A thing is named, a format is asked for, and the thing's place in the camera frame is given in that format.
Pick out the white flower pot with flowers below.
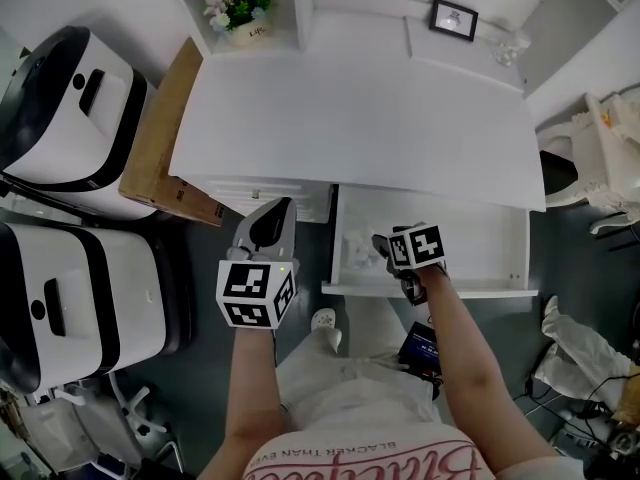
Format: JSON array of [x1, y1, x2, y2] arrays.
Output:
[[202, 0, 277, 47]]

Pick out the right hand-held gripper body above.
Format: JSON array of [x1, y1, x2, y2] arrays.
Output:
[[387, 223, 450, 307]]

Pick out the white drawer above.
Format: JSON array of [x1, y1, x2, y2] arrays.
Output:
[[321, 183, 540, 299]]

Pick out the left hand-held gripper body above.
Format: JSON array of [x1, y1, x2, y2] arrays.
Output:
[[215, 212, 301, 330]]

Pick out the person's light trousers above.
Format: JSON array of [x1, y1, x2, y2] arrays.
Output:
[[274, 295, 444, 437]]

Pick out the white and black machine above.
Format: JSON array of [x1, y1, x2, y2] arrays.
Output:
[[0, 25, 160, 222], [0, 221, 192, 395]]

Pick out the white desk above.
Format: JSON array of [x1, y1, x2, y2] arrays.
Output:
[[167, 13, 548, 225]]

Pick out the clear glass ornament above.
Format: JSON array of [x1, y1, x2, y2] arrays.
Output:
[[492, 31, 532, 68]]

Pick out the white item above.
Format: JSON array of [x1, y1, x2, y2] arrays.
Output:
[[341, 225, 387, 270]]

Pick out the person's left forearm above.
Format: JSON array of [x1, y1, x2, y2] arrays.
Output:
[[198, 321, 290, 480]]

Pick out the white swivel chair base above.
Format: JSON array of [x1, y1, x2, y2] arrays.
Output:
[[52, 370, 184, 472]]

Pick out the black picture frame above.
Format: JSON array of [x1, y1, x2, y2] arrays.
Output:
[[428, 0, 480, 43]]

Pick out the black device with blue screen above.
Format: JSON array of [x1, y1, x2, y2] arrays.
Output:
[[397, 320, 442, 382]]

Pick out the person's white shoe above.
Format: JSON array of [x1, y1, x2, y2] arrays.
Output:
[[310, 307, 336, 333]]

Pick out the person's pink printed shirt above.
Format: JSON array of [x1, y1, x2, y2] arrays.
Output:
[[197, 420, 609, 480]]

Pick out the white ornate chair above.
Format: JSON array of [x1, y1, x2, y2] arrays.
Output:
[[535, 83, 640, 249]]

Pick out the brown cardboard box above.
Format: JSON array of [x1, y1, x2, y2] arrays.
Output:
[[117, 36, 226, 228]]

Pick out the white crumpled cloth bag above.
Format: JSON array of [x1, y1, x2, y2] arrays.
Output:
[[532, 295, 636, 403]]

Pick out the person's right forearm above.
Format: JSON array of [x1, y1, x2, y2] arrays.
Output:
[[417, 266, 560, 470]]

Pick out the black cables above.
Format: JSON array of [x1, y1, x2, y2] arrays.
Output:
[[512, 357, 640, 464]]

